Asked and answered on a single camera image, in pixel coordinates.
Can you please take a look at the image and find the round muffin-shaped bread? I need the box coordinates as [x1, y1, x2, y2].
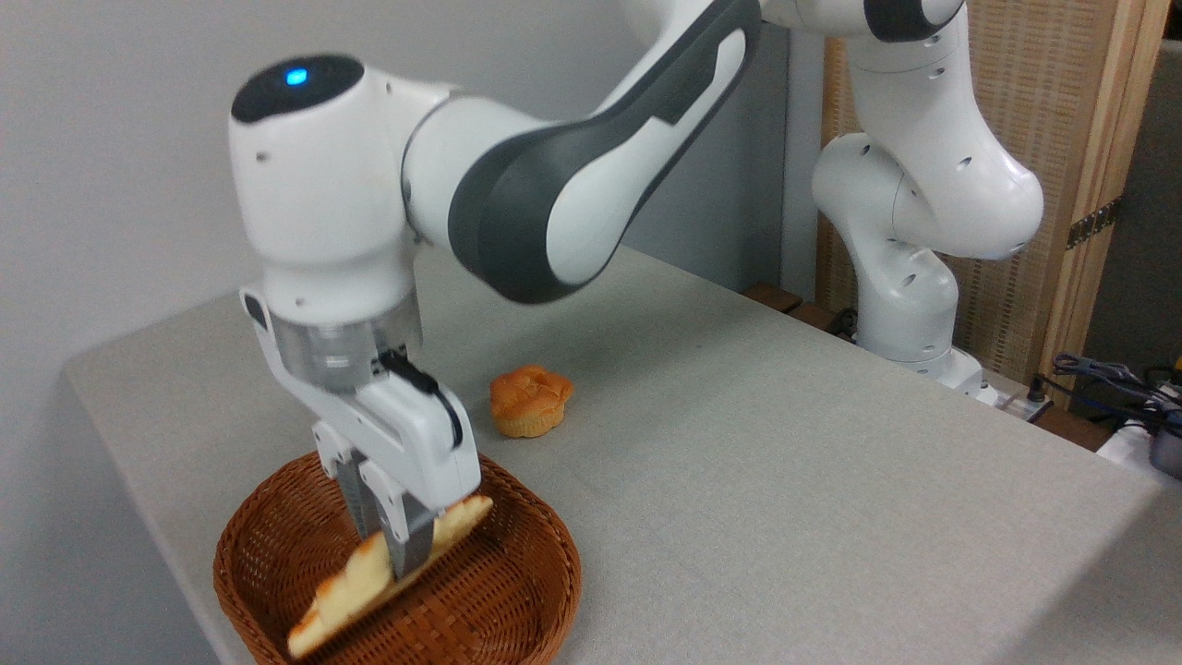
[489, 365, 574, 439]

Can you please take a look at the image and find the brown woven wicker basket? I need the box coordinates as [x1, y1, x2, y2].
[213, 451, 583, 665]

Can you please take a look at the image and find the braided bread loaf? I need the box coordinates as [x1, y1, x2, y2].
[286, 494, 495, 659]

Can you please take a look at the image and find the metal screen hinge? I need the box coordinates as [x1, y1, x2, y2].
[1067, 196, 1124, 250]

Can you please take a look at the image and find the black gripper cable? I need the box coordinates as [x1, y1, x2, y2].
[380, 349, 464, 451]

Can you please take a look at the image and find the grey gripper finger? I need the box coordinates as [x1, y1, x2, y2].
[358, 460, 437, 583]
[314, 423, 372, 541]

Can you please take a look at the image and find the blue-grey cable bundle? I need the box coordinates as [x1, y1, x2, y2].
[1051, 352, 1182, 437]

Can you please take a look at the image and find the brown wooden block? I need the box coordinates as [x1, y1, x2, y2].
[742, 284, 804, 315]

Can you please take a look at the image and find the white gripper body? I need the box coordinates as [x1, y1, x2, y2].
[240, 286, 482, 509]

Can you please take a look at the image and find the woven wooden folding screen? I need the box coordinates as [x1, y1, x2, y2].
[817, 0, 1172, 407]

